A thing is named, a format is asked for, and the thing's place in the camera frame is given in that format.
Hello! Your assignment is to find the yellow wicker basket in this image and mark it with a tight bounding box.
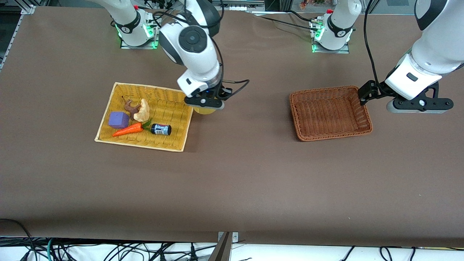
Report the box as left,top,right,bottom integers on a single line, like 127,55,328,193
94,82,197,152

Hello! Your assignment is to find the brown wicker basket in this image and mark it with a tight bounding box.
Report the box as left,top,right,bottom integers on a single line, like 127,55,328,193
289,86,373,142

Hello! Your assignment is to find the small black bottle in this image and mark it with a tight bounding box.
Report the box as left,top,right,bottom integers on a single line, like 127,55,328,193
151,124,172,136

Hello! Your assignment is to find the beige croissant toy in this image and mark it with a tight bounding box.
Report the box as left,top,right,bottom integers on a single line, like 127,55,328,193
133,99,150,122

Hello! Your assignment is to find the brown toy piece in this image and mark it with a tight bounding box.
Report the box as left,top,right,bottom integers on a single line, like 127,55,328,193
122,96,142,116

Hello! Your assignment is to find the orange toy carrot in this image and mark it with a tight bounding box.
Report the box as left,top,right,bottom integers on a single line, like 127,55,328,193
112,121,152,137

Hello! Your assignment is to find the purple foam cube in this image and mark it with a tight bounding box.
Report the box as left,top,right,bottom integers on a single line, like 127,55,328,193
108,111,130,129

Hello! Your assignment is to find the black electronics box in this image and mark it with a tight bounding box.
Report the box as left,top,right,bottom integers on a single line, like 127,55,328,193
219,0,265,11

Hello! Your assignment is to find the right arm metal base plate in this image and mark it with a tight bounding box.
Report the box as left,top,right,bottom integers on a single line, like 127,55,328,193
120,14,160,49

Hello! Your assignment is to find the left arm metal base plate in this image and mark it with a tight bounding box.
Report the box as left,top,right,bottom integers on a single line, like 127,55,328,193
310,18,350,54

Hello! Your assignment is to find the black base cable bundle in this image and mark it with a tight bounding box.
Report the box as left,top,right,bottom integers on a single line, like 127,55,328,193
143,0,175,25

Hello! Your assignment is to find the black table cable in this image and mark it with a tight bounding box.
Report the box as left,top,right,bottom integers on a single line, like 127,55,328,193
286,10,321,22
250,11,319,32

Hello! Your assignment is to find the brown post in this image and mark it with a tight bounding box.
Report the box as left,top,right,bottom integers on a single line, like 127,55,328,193
208,232,232,261

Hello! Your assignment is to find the black floor cable bundle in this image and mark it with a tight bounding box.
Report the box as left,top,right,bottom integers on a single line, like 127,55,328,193
54,241,218,261

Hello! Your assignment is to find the aluminium frame rail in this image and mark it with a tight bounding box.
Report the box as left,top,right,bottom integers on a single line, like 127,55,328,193
0,4,36,71

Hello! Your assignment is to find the black looping floor cable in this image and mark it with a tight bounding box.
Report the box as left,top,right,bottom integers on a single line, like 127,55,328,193
0,218,37,261

